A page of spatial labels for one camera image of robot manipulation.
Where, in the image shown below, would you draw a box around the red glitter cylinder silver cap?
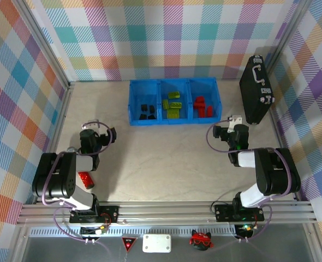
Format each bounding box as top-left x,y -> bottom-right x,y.
66,146 -> 96,189

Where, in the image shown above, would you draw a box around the blue three-compartment bin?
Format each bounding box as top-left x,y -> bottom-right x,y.
128,77 -> 222,127

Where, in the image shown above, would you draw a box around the white vented strip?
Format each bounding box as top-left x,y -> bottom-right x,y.
29,228 -> 238,238

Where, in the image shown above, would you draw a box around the red triangle warning sign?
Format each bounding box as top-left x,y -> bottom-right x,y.
121,236 -> 138,253

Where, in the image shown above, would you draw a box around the black cat figurine red sunglasses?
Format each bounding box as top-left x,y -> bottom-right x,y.
190,229 -> 214,251

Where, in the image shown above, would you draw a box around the white rectangular box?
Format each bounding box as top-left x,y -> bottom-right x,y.
142,234 -> 172,253

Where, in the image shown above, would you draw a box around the grey metal shelf panel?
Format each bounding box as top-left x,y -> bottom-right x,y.
21,236 -> 314,262

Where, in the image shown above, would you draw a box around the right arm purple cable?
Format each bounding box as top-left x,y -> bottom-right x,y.
206,118 -> 294,246

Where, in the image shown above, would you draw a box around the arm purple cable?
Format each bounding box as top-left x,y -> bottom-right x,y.
41,122 -> 114,259
206,118 -> 294,246

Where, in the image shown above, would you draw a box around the black briefcase with silver handle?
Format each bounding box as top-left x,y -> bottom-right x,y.
238,55 -> 276,126

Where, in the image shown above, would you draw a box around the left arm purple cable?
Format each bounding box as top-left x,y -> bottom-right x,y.
41,122 -> 114,259

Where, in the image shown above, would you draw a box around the aluminium frame cross rail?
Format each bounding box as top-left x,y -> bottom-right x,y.
15,201 -> 318,227

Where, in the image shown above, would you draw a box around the small circuit board with wires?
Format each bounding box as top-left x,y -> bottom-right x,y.
80,225 -> 109,237
235,223 -> 255,239

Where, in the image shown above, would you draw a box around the aluminium corner post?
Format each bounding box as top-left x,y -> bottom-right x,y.
264,0 -> 314,73
13,0 -> 75,92

